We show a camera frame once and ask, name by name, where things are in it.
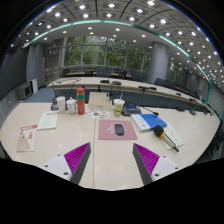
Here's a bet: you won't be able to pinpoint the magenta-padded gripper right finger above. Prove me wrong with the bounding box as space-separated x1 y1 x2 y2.
132 143 182 186

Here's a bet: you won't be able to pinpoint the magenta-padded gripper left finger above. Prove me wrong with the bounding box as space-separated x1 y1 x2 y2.
42 142 92 185

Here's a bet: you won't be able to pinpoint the black computer mouse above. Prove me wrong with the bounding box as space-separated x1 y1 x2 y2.
114 123 125 136

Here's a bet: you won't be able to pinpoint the pink mouse pad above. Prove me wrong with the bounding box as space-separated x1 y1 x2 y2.
97 119 138 141

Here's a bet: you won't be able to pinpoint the black handheld microphone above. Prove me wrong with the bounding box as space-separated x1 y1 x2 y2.
152 124 180 153

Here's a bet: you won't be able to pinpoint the red and white magazine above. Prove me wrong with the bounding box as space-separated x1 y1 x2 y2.
16 123 39 153

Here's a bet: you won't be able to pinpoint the blue and white book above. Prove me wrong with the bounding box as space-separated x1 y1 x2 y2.
130 113 168 132

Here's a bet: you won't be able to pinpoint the white paper booklet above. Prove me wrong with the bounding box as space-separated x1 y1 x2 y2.
36 110 60 131

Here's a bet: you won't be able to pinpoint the white lidded mug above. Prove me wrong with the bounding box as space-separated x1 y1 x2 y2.
65 96 78 115

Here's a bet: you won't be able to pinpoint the white paper cup stack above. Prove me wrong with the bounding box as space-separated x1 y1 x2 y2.
56 95 67 115

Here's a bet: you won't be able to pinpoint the colourful sticker sheet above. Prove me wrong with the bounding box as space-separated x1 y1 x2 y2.
83 109 111 120

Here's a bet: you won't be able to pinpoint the red drink bottle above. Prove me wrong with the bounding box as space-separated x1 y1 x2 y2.
76 87 86 116

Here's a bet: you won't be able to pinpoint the green-printed paper cup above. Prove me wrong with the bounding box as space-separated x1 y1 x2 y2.
112 98 126 117

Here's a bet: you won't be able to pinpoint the white cardboard box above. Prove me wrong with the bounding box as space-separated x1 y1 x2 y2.
87 91 114 112

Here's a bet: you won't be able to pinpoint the white standing cabinet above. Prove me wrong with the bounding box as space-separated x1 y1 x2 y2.
29 77 40 95

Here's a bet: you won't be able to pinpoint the long curved conference table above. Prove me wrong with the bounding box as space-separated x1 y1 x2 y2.
46 76 209 109

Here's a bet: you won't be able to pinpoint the ceiling lights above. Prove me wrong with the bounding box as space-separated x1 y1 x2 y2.
9 0 224 84

